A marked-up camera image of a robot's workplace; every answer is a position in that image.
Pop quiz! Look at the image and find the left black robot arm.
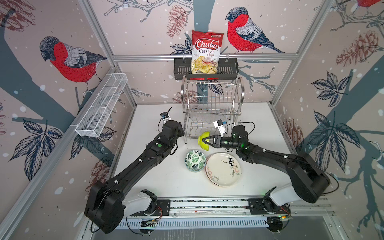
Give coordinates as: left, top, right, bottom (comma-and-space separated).
84, 120, 185, 234

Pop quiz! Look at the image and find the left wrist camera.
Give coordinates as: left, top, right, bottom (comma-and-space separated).
161, 112, 171, 122

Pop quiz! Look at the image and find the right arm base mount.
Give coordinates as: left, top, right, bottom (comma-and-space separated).
247, 199, 291, 215

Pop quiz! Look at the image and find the red Chuba chips bag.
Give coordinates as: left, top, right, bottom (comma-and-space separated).
191, 31, 224, 74

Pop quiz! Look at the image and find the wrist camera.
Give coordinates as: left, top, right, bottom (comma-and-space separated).
161, 112, 171, 122
213, 120, 227, 137

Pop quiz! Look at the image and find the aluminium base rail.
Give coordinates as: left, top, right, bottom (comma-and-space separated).
123, 194, 335, 219

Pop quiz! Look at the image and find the lime green bowl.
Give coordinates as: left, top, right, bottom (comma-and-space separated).
197, 131, 211, 151

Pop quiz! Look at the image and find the white wire mesh shelf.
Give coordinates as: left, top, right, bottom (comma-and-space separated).
75, 73, 128, 138

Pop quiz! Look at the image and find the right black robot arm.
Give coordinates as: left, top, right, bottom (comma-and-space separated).
198, 125, 331, 213

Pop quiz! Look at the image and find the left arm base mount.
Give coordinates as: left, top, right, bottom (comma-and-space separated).
129, 199, 171, 217

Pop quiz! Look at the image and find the white painted ceramic plate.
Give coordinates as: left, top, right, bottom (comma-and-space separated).
205, 153, 242, 188

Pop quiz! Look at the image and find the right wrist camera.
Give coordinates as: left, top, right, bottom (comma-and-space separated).
213, 120, 227, 137

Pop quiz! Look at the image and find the leaf pattern bowl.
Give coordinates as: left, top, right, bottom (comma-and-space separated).
185, 150, 207, 173

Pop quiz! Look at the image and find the steel two-tier dish rack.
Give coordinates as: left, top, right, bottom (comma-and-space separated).
181, 76, 245, 144

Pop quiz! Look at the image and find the black wall basket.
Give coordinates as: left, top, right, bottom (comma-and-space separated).
174, 58, 239, 81

